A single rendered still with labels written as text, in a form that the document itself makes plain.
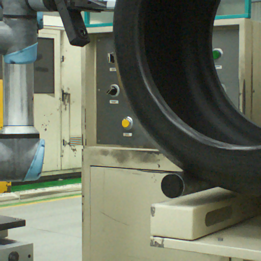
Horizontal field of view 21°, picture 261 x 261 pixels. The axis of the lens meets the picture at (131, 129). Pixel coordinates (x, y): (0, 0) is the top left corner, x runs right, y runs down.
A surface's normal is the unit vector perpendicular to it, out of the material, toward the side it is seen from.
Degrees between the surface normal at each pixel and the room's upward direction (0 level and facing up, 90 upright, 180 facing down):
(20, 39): 99
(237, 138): 81
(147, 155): 90
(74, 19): 64
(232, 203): 90
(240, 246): 0
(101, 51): 90
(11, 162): 91
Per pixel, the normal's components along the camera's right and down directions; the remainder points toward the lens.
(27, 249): 0.74, 0.04
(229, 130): -0.44, -0.10
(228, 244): 0.00, -1.00
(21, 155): 0.25, -0.05
